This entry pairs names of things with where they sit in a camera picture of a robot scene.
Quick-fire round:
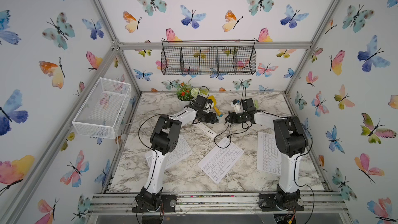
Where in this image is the black cable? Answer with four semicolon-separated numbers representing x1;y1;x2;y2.
213;121;249;150

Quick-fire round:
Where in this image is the white power strip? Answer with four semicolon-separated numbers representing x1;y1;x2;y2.
194;122;217;140

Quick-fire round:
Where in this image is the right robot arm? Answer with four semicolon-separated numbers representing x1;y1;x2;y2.
226;99;308;212

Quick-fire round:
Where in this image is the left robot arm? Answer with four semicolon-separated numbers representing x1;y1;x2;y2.
132;95;218;213

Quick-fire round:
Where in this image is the right white keyboard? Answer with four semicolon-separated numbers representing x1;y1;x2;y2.
257;132;282;176

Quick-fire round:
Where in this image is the white keyboard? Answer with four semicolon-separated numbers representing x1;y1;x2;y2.
257;132;282;176
198;137;244;184
144;134;193;170

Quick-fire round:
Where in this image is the left white keyboard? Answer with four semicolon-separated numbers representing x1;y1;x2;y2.
144;134;193;170

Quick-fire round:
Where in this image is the middle white keyboard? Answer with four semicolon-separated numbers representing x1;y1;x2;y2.
198;137;244;184

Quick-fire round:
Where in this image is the potted plant white pot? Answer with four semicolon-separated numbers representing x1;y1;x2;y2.
176;81;209;102

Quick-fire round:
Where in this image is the black wire wall basket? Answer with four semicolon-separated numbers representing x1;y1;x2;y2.
158;40;257;76

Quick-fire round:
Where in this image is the white mesh wall basket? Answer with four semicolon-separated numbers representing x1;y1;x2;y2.
72;77;132;139

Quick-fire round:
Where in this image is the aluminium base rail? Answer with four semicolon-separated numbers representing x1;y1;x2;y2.
88;191;348;216

